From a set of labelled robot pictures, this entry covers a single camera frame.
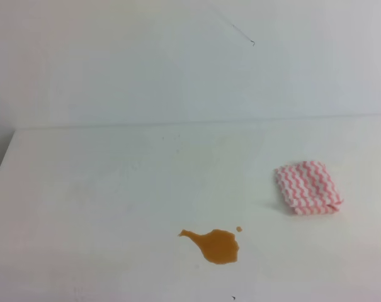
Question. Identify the pink white striped rag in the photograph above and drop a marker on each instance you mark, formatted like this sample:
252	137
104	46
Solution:
308	189

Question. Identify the brown coffee stain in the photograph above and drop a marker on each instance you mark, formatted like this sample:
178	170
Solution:
218	246

